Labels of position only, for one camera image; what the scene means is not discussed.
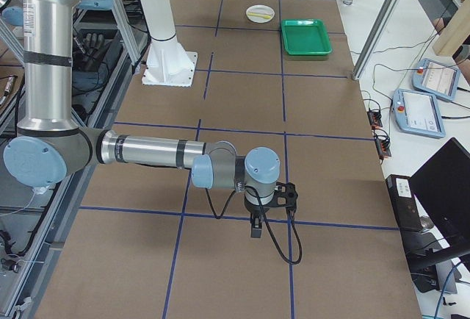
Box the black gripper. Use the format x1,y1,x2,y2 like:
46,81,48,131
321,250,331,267
244,198,272,238

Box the yellow plastic spoon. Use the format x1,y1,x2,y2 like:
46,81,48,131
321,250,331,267
247,12,274,19

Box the white round plate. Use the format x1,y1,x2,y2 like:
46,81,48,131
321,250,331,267
245,4,275,24

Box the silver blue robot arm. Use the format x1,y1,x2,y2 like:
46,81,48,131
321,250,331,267
3,0,280,237

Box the lower orange connector module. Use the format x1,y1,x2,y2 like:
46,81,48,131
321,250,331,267
375,135,391,160

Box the orange connector module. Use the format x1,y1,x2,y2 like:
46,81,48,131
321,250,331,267
367,110,383,129
375,135,391,160

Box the black box device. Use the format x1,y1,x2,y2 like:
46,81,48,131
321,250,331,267
386,174,422,232

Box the upper orange connector module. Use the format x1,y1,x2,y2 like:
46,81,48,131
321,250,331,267
367,110,383,129

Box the black monitor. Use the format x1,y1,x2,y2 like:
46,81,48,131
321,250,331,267
410,137,469,245

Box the green plastic tray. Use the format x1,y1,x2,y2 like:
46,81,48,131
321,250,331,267
281,19,332,56

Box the near blue teach pendant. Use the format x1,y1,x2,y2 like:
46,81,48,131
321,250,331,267
392,89,446,139

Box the blue teach pendant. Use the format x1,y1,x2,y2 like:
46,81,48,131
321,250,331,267
392,89,446,139
412,58,461,101

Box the far blue teach pendant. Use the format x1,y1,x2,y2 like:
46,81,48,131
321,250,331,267
412,58,461,101

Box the wooden beam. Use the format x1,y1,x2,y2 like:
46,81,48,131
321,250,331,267
433,0,470,57

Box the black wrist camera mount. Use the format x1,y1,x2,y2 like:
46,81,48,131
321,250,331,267
272,182,298,212

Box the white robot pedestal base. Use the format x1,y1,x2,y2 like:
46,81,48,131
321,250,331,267
140,0,198,87

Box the blue network cable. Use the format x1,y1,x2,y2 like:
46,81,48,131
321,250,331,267
433,259,464,319

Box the aluminium side rail frame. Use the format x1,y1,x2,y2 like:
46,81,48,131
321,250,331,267
1,51,132,318

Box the black thin desk cable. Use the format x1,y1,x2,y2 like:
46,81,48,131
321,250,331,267
347,28,470,118

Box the aluminium frame post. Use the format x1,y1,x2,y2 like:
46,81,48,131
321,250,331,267
352,0,400,81

